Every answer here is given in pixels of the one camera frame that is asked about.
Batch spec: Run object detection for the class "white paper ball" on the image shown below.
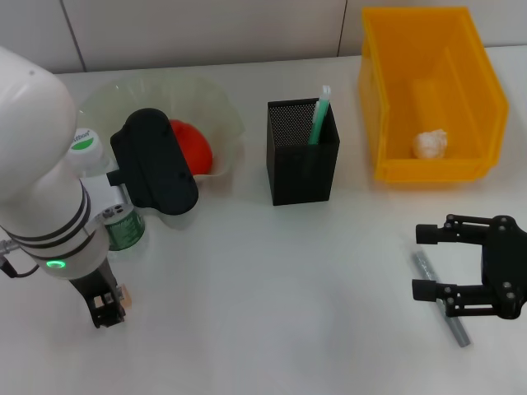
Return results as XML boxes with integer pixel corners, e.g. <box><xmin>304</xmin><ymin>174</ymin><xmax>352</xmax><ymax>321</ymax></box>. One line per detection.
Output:
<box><xmin>411</xmin><ymin>128</ymin><xmax>449</xmax><ymax>160</ymax></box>

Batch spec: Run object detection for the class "grey marker pen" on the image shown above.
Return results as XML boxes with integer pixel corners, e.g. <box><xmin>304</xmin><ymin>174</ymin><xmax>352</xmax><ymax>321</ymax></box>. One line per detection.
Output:
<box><xmin>410</xmin><ymin>251</ymin><xmax>472</xmax><ymax>348</ymax></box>

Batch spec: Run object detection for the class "black mesh pen holder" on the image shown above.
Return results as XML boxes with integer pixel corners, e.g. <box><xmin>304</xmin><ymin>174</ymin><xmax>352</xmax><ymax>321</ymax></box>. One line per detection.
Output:
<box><xmin>265</xmin><ymin>96</ymin><xmax>341</xmax><ymax>207</ymax></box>

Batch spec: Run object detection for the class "clear green-label water bottle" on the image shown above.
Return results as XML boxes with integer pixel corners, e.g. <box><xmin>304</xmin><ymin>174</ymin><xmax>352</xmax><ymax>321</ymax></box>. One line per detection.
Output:
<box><xmin>68</xmin><ymin>128</ymin><xmax>146</xmax><ymax>252</ymax></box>

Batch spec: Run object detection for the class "clear glass fruit plate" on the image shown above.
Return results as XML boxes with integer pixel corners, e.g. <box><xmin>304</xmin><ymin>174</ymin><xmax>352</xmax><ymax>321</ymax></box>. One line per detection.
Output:
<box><xmin>76</xmin><ymin>76</ymin><xmax>246</xmax><ymax>186</ymax></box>

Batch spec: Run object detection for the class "orange fruit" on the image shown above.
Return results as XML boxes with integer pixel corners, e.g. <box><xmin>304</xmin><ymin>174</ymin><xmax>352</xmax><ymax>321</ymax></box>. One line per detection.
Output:
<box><xmin>168</xmin><ymin>118</ymin><xmax>214</xmax><ymax>176</ymax></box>

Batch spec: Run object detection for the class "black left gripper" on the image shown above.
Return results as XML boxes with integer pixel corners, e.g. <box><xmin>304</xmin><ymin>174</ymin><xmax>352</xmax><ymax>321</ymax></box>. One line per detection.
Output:
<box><xmin>69</xmin><ymin>261</ymin><xmax>127</xmax><ymax>329</ymax></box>

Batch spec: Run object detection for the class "yellow plastic bin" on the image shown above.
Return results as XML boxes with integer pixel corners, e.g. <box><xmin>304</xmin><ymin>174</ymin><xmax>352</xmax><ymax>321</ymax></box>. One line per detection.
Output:
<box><xmin>356</xmin><ymin>6</ymin><xmax>511</xmax><ymax>182</ymax></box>

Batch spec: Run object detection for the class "small tan eraser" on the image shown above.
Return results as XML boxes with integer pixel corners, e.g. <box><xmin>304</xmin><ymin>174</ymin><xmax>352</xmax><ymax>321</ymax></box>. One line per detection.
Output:
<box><xmin>116</xmin><ymin>285</ymin><xmax>133</xmax><ymax>310</ymax></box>

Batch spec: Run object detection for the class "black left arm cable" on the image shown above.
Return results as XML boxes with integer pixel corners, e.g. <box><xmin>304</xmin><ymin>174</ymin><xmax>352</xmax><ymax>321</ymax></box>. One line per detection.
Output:
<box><xmin>0</xmin><ymin>239</ymin><xmax>41</xmax><ymax>280</ymax></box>

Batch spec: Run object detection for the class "green utility knife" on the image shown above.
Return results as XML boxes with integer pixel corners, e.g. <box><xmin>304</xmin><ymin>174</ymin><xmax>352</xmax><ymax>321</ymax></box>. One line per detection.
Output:
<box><xmin>307</xmin><ymin>85</ymin><xmax>333</xmax><ymax>146</ymax></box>

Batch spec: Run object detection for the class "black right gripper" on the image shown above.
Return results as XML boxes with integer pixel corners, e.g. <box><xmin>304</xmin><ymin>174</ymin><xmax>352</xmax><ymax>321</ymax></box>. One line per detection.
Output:
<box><xmin>411</xmin><ymin>213</ymin><xmax>527</xmax><ymax>320</ymax></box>

